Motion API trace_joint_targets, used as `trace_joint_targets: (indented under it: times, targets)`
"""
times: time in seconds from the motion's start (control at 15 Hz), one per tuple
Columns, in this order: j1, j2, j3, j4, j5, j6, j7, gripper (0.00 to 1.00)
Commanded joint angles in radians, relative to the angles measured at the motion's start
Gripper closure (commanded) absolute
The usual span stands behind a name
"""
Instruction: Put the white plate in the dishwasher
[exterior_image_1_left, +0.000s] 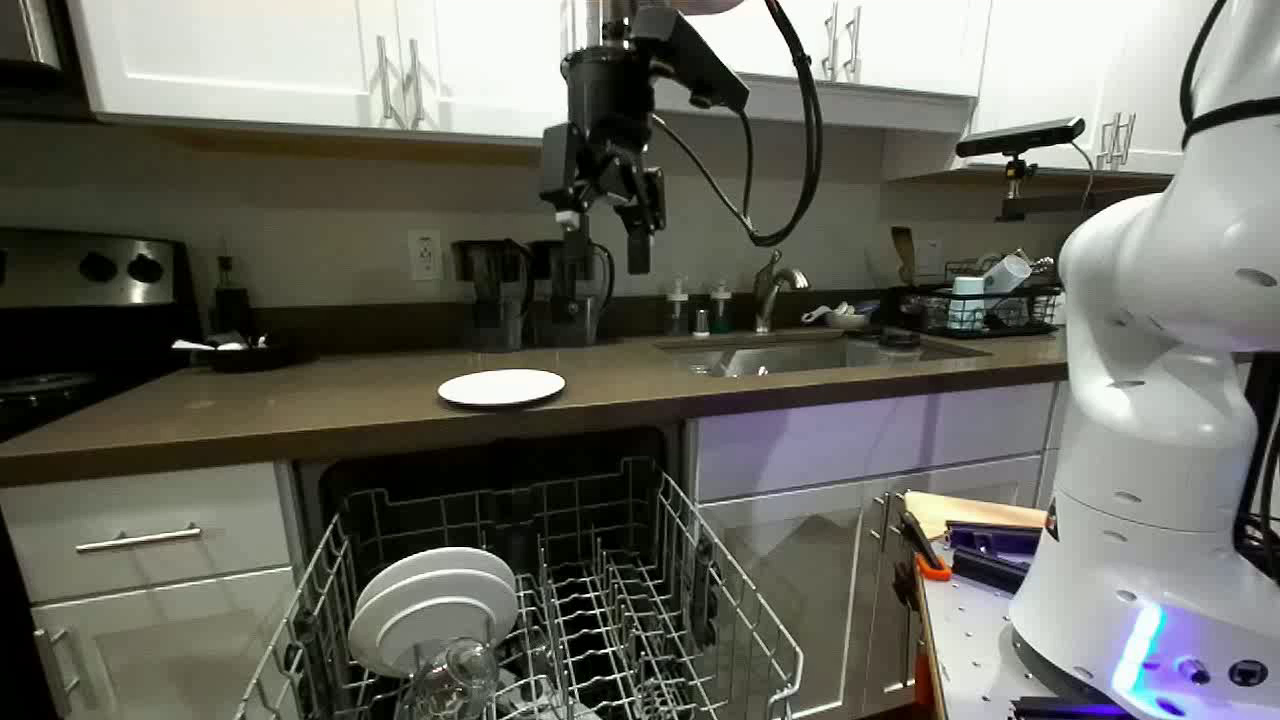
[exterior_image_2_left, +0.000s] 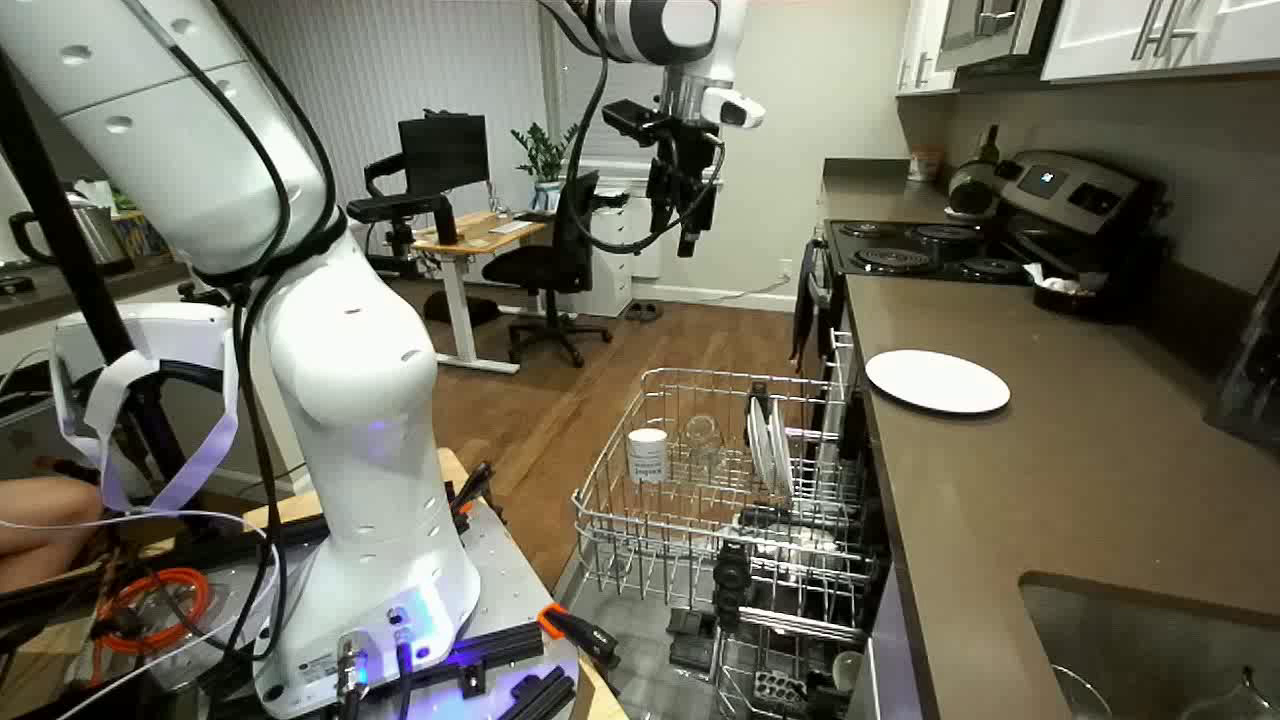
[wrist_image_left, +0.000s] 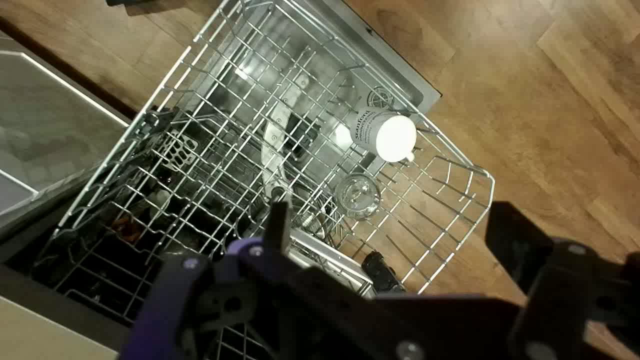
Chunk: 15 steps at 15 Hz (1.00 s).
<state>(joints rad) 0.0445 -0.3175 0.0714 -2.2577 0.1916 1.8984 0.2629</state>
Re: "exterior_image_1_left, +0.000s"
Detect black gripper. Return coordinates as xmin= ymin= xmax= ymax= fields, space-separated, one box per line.
xmin=540 ymin=43 xmax=665 ymax=282

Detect white round plate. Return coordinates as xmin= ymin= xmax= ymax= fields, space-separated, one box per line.
xmin=436 ymin=366 xmax=569 ymax=409

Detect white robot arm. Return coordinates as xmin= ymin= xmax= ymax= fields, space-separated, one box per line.
xmin=1008 ymin=0 xmax=1280 ymax=720

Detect stainless steel sink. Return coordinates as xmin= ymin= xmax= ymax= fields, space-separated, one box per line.
xmin=665 ymin=337 xmax=978 ymax=381

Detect chrome kitchen faucet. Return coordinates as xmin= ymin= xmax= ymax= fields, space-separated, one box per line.
xmin=754 ymin=257 xmax=809 ymax=337

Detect white upper cabinets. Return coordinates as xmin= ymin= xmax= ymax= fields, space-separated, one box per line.
xmin=70 ymin=0 xmax=1199 ymax=139

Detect white cabinets under sink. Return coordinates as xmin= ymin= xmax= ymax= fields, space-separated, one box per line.
xmin=690 ymin=384 xmax=1057 ymax=720

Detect black dish drying rack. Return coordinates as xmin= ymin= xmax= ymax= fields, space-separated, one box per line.
xmin=899 ymin=251 xmax=1064 ymax=340

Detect stacked white plates in rack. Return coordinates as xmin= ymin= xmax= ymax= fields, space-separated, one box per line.
xmin=350 ymin=542 xmax=515 ymax=674

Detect clear glass in rack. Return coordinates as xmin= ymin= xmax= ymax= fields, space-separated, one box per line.
xmin=398 ymin=638 xmax=499 ymax=720

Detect black stove with knobs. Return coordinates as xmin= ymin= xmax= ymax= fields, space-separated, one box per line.
xmin=0 ymin=229 xmax=201 ymax=438

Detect white lower drawer cabinet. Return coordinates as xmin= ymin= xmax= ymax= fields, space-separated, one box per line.
xmin=0 ymin=462 xmax=291 ymax=720

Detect white wall outlet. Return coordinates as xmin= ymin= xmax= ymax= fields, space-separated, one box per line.
xmin=409 ymin=231 xmax=444 ymax=282

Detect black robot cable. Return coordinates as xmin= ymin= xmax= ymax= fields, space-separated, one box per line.
xmin=647 ymin=0 xmax=828 ymax=251

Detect white wire dishwasher rack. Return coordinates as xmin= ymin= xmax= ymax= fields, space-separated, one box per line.
xmin=233 ymin=461 xmax=803 ymax=720

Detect black camera on stand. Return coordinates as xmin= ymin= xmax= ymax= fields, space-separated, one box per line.
xmin=958 ymin=115 xmax=1089 ymax=219

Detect orange handled tool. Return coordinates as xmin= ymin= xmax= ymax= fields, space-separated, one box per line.
xmin=899 ymin=504 xmax=953 ymax=582

